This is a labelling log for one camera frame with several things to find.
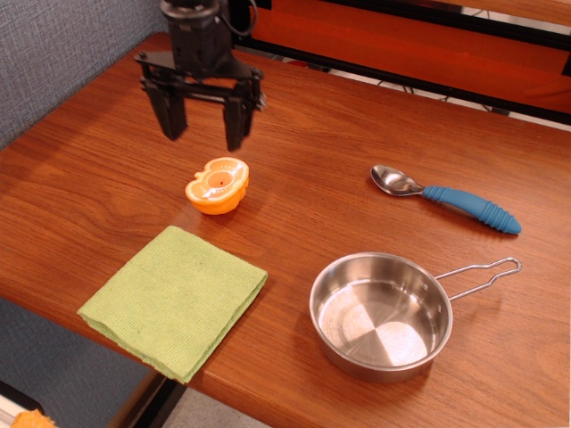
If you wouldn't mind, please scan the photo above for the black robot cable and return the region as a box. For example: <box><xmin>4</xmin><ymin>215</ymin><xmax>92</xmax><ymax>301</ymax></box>
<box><xmin>218</xmin><ymin>0</ymin><xmax>260</xmax><ymax>39</ymax></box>

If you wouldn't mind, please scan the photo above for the green folded towel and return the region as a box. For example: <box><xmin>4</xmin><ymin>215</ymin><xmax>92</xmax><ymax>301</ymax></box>
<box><xmin>78</xmin><ymin>226</ymin><xmax>268</xmax><ymax>383</ymax></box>

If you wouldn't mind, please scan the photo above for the small stainless steel pan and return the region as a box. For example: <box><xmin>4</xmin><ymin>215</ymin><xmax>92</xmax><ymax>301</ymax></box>
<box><xmin>309</xmin><ymin>252</ymin><xmax>522</xmax><ymax>383</ymax></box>

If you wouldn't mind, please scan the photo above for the black table leg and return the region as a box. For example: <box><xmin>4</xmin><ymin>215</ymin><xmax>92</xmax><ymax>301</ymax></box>
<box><xmin>107</xmin><ymin>370</ymin><xmax>187</xmax><ymax>427</ymax></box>

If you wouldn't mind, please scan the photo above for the orange panel black frame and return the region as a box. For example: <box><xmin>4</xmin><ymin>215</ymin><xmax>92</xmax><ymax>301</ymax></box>
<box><xmin>242</xmin><ymin>1</ymin><xmax>570</xmax><ymax>124</ymax></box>

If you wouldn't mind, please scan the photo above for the orange plastic toy half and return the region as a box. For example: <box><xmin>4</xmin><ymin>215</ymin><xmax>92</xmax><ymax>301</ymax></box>
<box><xmin>185</xmin><ymin>157</ymin><xmax>250</xmax><ymax>215</ymax></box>

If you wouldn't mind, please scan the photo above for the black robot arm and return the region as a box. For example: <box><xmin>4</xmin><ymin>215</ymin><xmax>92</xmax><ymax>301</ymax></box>
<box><xmin>136</xmin><ymin>1</ymin><xmax>265</xmax><ymax>152</ymax></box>

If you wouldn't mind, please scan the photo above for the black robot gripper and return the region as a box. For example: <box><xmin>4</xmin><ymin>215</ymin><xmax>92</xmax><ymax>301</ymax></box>
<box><xmin>136</xmin><ymin>17</ymin><xmax>265</xmax><ymax>152</ymax></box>

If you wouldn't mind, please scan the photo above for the orange object at corner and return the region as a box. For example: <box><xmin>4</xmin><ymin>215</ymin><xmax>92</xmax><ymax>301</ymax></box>
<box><xmin>10</xmin><ymin>409</ymin><xmax>56</xmax><ymax>428</ymax></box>

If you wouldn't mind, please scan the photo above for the blue handled metal spoon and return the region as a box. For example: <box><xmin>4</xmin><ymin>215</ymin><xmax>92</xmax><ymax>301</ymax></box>
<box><xmin>370</xmin><ymin>165</ymin><xmax>522</xmax><ymax>235</ymax></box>

